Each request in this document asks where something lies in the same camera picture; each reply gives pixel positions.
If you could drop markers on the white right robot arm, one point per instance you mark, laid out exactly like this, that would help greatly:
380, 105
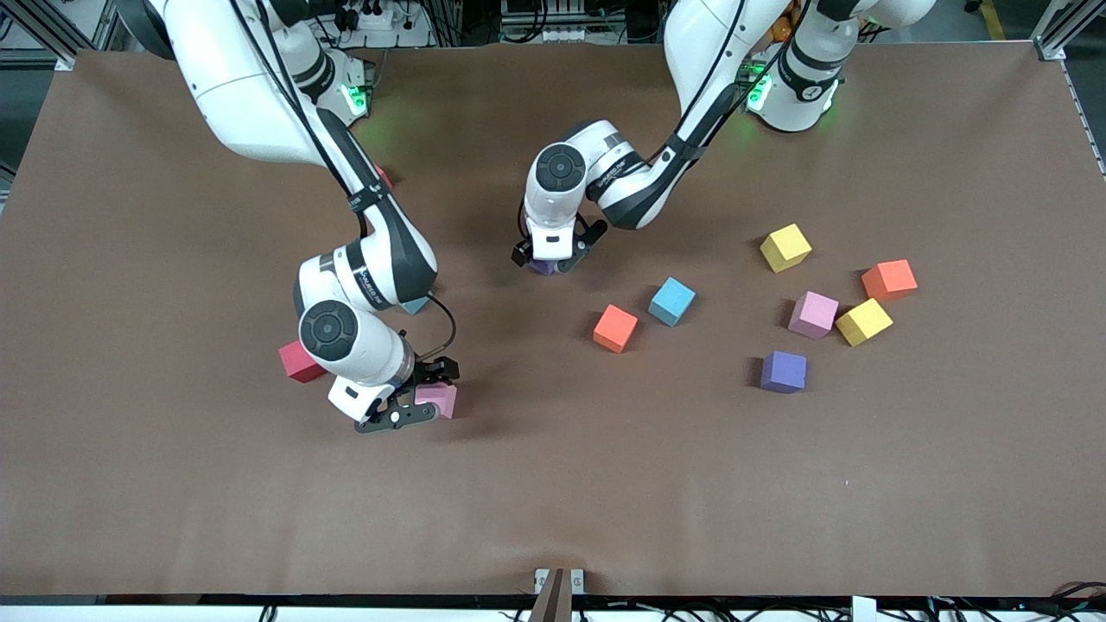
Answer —
363, 345

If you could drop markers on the purple foam cube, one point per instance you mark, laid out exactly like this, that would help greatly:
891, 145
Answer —
543, 269
783, 371

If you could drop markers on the bag of orange objects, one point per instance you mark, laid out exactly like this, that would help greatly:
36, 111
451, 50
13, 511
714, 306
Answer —
780, 33

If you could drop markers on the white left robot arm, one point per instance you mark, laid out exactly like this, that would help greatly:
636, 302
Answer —
553, 233

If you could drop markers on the grey camera pole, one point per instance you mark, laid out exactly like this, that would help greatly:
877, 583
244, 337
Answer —
551, 600

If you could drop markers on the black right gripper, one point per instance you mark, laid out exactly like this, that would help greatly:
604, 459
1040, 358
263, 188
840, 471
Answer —
429, 374

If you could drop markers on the red foam cube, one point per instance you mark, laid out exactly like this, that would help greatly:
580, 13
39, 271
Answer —
295, 363
384, 179

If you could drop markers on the white power strip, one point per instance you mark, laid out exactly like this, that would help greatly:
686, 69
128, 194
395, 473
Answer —
380, 17

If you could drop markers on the aluminium frame profile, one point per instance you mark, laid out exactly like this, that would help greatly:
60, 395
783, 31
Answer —
1058, 39
34, 26

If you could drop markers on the blue foam cube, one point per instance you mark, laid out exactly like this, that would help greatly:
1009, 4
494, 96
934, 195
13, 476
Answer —
671, 301
417, 305

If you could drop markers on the pink foam cube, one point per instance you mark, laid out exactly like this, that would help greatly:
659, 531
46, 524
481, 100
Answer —
442, 401
812, 313

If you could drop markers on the brown paper table cover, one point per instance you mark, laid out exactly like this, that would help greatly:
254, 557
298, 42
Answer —
553, 484

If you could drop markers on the orange foam cube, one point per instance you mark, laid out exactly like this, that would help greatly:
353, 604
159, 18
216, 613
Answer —
614, 328
888, 278

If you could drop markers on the white equipment box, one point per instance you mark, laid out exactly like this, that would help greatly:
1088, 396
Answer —
544, 22

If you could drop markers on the metal mounting bracket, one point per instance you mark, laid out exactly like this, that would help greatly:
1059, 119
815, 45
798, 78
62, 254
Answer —
577, 580

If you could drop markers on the yellow foam cube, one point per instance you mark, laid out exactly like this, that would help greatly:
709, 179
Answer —
785, 246
862, 321

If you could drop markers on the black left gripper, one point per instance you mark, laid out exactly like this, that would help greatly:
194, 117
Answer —
522, 251

